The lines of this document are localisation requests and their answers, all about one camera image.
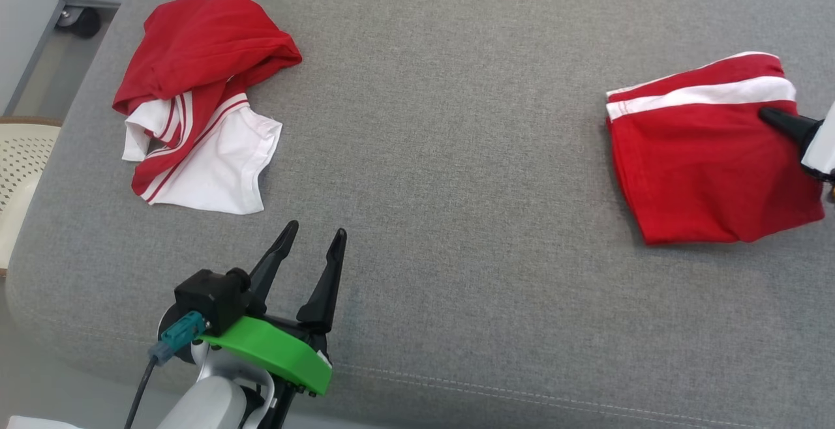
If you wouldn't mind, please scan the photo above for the red white numbered jersey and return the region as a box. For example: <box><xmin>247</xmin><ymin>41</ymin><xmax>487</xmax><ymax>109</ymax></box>
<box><xmin>112</xmin><ymin>0</ymin><xmax>303</xmax><ymax>216</ymax></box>

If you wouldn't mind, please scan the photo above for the white tape label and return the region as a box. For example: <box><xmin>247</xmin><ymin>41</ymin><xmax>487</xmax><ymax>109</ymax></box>
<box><xmin>5</xmin><ymin>416</ymin><xmax>83</xmax><ymax>429</ymax></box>

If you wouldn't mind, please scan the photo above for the grey fabric sofa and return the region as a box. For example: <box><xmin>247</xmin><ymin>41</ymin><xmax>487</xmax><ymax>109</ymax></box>
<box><xmin>5</xmin><ymin>0</ymin><xmax>835</xmax><ymax>429</ymax></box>

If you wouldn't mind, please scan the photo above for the cream perforated laundry basket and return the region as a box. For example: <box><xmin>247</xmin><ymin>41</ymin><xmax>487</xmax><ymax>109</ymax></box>
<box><xmin>0</xmin><ymin>116</ymin><xmax>63</xmax><ymax>278</ymax></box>

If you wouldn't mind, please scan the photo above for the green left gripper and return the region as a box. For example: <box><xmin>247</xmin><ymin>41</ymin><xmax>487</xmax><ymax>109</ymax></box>
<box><xmin>199</xmin><ymin>220</ymin><xmax>348</xmax><ymax>396</ymax></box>

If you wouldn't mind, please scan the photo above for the left black cable teal plug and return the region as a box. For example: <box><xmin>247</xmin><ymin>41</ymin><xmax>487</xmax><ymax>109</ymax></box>
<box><xmin>124</xmin><ymin>312</ymin><xmax>209</xmax><ymax>429</ymax></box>

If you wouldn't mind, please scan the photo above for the red shorts white stripe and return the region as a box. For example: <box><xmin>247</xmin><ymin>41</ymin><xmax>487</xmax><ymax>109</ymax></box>
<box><xmin>605</xmin><ymin>51</ymin><xmax>827</xmax><ymax>246</ymax></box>

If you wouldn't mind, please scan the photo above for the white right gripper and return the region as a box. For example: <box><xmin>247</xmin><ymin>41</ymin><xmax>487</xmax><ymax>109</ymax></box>
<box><xmin>759</xmin><ymin>100</ymin><xmax>835</xmax><ymax>179</ymax></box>

